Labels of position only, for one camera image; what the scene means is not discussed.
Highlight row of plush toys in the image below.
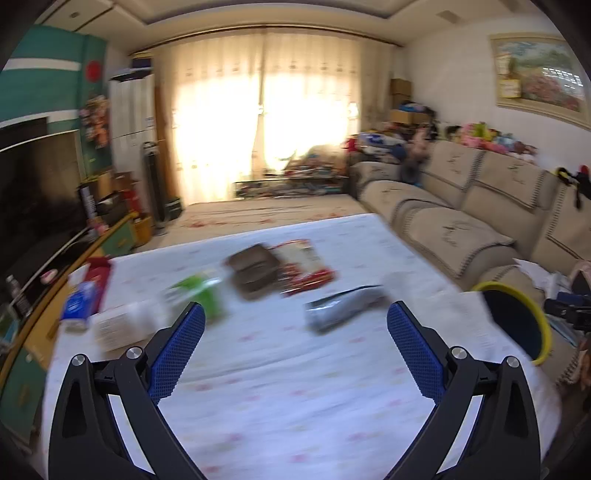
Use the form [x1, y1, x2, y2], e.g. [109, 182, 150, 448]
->
[443, 121, 539, 160]

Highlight red container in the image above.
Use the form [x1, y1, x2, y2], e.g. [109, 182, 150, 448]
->
[122, 182, 141, 215]

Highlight blue star print bag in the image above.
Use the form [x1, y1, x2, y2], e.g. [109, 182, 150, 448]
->
[358, 131, 407, 160]

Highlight clear water bottle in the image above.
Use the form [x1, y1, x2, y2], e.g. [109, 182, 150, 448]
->
[6, 274, 28, 317]

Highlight red snack packet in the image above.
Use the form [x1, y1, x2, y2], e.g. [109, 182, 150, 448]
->
[268, 239, 335, 296]

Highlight flat red box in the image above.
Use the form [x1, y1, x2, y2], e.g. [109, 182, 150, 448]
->
[69, 257, 113, 296]

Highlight black and yellow toy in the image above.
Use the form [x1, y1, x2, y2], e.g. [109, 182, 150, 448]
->
[554, 166, 591, 213]

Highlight stack of cardboard boxes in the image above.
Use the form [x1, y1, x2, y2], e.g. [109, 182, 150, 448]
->
[389, 78, 432, 125]

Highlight framed flower painting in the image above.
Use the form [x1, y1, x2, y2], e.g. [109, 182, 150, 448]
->
[489, 33, 591, 127]

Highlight artificial flower bunch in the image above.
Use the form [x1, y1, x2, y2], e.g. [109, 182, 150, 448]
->
[79, 95, 112, 148]

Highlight glass coffee table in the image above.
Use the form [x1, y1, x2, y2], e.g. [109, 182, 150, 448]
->
[233, 173, 349, 199]

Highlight open cardboard box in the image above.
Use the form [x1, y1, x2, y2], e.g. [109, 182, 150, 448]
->
[95, 171, 134, 199]

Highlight cream embroidered curtains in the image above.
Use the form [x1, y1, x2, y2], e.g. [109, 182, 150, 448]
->
[154, 30, 398, 204]

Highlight beige sofa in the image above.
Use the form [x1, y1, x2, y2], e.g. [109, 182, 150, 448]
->
[348, 138, 591, 388]

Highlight black tower fan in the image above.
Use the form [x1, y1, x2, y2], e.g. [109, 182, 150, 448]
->
[142, 141, 168, 236]

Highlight white dotted tablecloth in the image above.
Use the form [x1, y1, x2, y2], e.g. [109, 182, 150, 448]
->
[44, 213, 561, 480]

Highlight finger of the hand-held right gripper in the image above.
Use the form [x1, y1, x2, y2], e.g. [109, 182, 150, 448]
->
[544, 291, 578, 320]

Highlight round dark cushion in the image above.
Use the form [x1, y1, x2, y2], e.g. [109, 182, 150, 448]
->
[399, 159, 423, 185]

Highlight floral floor mat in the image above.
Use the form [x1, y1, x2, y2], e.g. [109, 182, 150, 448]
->
[157, 194, 370, 252]

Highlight large curved television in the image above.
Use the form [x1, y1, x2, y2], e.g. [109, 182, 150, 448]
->
[0, 129, 86, 296]

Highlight teal and yellow television cabinet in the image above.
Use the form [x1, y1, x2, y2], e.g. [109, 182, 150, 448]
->
[0, 215, 141, 444]

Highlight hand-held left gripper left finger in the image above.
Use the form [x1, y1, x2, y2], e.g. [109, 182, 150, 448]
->
[47, 302, 208, 480]

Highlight blue tissue pack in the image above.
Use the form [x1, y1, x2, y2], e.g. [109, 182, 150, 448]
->
[60, 281, 103, 330]

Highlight crumpled white paper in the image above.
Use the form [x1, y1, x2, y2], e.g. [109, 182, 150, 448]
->
[512, 258, 573, 296]

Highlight white standing air conditioner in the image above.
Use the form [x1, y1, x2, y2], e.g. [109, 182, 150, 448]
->
[108, 73, 160, 185]

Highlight black bin with yellow rim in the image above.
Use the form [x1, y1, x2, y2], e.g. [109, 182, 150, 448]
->
[471, 281, 552, 367]

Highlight silver packet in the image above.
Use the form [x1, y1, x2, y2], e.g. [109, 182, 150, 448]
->
[305, 285, 387, 334]

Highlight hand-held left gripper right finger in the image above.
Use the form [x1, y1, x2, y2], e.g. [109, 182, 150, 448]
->
[387, 301, 541, 480]

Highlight green packet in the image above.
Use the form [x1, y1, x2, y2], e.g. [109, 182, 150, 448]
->
[161, 274, 228, 320]

